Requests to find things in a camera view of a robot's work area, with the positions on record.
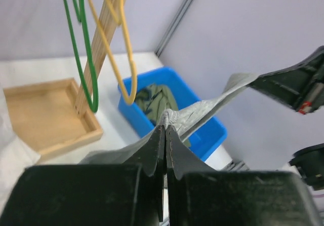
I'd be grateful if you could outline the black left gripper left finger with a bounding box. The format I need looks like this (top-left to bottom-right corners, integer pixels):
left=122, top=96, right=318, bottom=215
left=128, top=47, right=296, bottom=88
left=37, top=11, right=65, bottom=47
left=1, top=126, right=166, bottom=225

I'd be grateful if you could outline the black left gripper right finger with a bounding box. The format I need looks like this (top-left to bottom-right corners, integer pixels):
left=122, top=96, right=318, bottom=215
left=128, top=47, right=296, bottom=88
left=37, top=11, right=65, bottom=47
left=166, top=126, right=323, bottom=225

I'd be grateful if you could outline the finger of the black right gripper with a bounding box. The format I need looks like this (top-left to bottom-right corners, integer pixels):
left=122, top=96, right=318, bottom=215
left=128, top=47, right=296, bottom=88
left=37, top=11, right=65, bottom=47
left=249, top=46, right=323, bottom=114

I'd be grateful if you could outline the grey tank top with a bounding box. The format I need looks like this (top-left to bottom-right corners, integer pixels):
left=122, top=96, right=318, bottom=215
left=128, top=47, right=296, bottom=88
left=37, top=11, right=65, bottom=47
left=77, top=72, right=259, bottom=226

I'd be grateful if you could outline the yellow hanger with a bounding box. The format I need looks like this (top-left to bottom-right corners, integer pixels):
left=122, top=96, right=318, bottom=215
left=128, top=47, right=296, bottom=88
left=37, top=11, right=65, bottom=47
left=88, top=0, right=137, bottom=105

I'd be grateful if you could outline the green hanger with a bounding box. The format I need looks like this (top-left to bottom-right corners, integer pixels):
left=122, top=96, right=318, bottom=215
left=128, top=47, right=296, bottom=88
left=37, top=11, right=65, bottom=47
left=63, top=0, right=99, bottom=113

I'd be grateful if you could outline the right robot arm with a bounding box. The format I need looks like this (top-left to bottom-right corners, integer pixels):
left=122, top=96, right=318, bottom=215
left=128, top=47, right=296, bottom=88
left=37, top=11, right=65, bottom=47
left=248, top=46, right=323, bottom=191

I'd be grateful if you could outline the white tank top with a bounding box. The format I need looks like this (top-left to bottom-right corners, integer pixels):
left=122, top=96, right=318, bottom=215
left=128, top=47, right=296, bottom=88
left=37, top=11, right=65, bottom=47
left=1, top=89, right=41, bottom=210

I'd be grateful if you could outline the blue plastic bin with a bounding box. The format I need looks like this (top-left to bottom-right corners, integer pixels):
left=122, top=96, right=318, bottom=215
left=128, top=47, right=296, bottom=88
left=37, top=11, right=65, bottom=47
left=118, top=67, right=227, bottom=161

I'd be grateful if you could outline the olive green shirt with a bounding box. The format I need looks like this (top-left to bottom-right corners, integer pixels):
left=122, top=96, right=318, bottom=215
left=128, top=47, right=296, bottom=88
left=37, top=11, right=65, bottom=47
left=134, top=84, right=179, bottom=126

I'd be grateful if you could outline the wooden clothes rack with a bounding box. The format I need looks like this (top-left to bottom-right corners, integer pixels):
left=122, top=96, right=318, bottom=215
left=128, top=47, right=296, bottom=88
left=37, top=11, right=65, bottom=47
left=3, top=0, right=126, bottom=164

